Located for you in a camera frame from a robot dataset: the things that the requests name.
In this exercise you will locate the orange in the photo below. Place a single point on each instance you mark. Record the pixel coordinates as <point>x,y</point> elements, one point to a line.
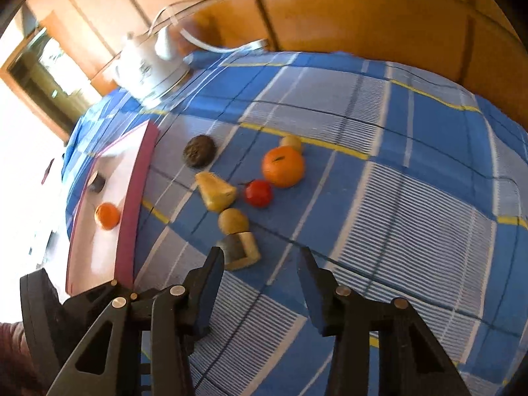
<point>107,216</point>
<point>283,168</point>

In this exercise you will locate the tan round fruit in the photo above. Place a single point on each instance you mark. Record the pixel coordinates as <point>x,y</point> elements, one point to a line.
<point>293,143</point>
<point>233,220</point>

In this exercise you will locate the dark cylindrical fruit piece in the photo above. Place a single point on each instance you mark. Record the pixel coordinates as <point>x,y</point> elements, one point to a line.
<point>97,184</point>

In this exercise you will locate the blue plaid blanket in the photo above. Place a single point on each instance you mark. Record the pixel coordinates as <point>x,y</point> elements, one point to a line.
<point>412,214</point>

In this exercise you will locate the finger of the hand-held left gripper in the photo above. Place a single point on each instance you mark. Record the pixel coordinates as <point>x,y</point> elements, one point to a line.
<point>93,301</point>

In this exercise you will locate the wooden wardrobe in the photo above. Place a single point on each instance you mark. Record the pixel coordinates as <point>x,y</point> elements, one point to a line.
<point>123,0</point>

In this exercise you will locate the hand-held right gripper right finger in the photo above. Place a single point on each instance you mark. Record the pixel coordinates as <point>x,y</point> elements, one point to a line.
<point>313,297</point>

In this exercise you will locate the person's left forearm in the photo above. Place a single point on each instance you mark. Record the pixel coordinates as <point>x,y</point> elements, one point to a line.
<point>15,354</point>

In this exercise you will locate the dark brown round fruit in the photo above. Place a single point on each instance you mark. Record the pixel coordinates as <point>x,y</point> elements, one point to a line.
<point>199,151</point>

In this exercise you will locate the red tomato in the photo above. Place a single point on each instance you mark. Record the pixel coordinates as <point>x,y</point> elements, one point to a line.
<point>259,194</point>

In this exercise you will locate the yellow fruit wedge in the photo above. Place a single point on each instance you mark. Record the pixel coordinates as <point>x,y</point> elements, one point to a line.
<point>215,193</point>

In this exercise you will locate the wooden glass door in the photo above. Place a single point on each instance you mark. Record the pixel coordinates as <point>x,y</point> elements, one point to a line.
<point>41,70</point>

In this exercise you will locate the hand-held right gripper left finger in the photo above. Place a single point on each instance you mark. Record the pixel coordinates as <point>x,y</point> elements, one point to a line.
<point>212,293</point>

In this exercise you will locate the dark-skinned cut fruit piece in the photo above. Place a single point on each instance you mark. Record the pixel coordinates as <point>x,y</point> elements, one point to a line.
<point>241,252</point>

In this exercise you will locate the pink-rimmed white cardboard box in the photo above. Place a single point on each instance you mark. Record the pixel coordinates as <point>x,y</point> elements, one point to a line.
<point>103,251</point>

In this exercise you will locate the white ceramic electric kettle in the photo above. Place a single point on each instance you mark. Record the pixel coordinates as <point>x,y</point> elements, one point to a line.
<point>144,74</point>

